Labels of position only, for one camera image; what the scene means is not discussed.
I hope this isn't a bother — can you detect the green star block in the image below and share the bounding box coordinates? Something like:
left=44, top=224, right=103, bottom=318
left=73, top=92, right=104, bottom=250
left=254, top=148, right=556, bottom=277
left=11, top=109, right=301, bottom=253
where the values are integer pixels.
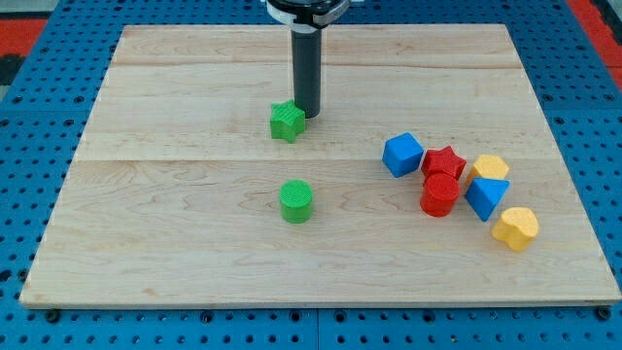
left=269, top=100, right=306, bottom=143

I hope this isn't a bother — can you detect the light wooden board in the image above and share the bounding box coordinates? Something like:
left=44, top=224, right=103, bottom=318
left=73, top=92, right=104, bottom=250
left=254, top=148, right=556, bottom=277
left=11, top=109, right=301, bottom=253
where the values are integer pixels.
left=20, top=24, right=621, bottom=309

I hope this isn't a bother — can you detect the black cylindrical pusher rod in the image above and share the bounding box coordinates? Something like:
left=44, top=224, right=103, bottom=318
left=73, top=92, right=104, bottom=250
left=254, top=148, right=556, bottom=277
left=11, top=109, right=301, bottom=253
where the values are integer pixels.
left=292, top=30, right=322, bottom=119

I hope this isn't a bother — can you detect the blue cube block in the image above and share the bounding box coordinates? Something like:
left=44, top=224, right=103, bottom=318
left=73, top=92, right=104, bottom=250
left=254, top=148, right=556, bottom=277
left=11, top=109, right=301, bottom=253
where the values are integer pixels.
left=382, top=132, right=425, bottom=178

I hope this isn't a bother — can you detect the yellow heart block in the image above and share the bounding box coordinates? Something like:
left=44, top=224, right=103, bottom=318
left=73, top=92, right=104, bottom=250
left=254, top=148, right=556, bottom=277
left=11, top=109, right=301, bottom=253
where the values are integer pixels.
left=491, top=207, right=539, bottom=252

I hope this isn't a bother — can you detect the yellow hexagon block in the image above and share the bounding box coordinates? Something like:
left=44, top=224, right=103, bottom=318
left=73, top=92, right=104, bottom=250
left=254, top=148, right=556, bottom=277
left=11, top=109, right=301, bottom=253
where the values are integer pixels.
left=466, top=155, right=509, bottom=186

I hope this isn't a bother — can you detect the red cylinder block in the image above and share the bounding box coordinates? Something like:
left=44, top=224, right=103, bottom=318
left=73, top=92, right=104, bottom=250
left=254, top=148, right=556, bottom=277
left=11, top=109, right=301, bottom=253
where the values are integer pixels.
left=420, top=173, right=461, bottom=217

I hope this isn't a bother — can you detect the green cylinder block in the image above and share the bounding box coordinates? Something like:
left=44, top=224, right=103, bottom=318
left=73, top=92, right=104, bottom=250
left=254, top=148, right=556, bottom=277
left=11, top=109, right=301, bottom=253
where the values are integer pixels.
left=279, top=179, right=313, bottom=224

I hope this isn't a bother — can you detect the red star block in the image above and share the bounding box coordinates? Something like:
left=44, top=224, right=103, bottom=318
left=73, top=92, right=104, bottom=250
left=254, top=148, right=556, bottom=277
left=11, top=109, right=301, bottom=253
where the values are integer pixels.
left=421, top=146, right=467, bottom=180

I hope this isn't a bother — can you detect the black white robot arm flange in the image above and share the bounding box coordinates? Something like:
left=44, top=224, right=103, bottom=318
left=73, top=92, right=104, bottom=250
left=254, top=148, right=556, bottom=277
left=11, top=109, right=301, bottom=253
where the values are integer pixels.
left=265, top=0, right=351, bottom=34

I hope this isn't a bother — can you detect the blue triangle block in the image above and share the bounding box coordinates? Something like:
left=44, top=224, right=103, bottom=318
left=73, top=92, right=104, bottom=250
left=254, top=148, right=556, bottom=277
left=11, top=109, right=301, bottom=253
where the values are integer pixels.
left=465, top=177, right=510, bottom=222

